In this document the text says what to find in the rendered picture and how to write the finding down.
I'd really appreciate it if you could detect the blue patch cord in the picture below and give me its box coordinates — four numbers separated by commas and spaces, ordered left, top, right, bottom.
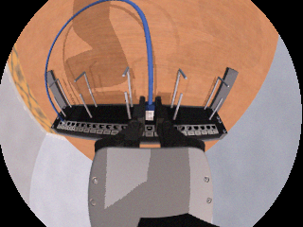
45, 0, 153, 117

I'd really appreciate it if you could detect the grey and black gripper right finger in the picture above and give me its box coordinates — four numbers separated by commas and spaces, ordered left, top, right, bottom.
154, 96, 205, 152

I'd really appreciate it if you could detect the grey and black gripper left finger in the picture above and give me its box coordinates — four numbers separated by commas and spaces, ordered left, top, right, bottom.
95, 96, 146, 154

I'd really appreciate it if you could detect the white cable plug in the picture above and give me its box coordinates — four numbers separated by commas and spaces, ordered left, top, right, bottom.
145, 101, 155, 120

